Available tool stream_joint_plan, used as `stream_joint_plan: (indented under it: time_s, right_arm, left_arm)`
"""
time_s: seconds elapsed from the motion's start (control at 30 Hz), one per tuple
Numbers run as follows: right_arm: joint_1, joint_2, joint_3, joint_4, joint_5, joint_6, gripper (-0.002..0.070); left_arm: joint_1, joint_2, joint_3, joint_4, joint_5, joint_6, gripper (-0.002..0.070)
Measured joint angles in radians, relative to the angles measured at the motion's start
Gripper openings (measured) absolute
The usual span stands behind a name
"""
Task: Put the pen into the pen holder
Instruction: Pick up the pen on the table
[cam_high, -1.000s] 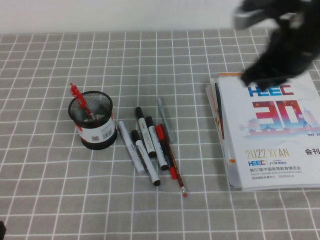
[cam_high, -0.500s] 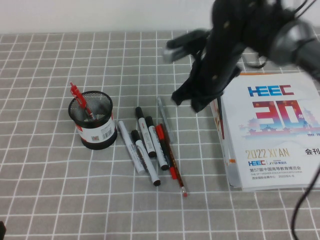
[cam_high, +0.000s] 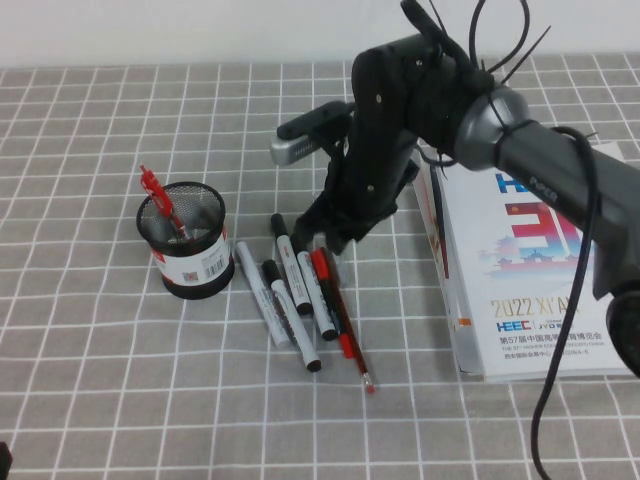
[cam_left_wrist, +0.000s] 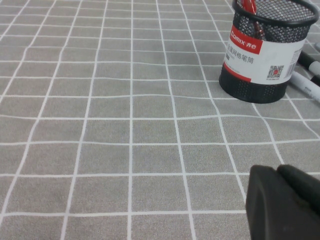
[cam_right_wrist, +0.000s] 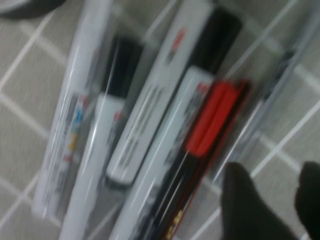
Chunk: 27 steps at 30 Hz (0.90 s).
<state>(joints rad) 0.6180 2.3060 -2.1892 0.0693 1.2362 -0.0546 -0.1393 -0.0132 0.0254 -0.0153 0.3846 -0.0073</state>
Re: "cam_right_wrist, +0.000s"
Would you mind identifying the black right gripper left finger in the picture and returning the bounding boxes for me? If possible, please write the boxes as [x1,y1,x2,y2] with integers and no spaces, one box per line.
[219,161,309,240]

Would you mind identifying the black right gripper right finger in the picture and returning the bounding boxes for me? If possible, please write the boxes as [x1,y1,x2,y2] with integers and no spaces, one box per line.
[295,161,320,234]

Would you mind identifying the all-white marker pen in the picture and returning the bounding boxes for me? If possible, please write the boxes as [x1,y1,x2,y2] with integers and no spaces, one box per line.
[32,0,107,220]

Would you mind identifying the red-capped black pen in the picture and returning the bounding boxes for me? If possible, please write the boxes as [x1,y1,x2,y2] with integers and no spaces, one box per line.
[138,79,250,240]

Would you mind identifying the clear plastic case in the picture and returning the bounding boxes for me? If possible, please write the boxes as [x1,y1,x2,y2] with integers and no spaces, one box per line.
[0,0,320,240]

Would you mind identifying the grey translucent pen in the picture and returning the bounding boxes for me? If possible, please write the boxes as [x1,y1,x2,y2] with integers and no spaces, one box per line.
[213,6,320,182]

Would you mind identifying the black-capped white whiteboard marker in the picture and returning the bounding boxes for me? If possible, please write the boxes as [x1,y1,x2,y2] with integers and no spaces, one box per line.
[58,35,145,240]
[104,4,216,192]
[108,9,244,240]

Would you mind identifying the black mesh pen holder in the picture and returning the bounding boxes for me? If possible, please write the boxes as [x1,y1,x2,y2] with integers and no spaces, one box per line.
[0,0,66,17]

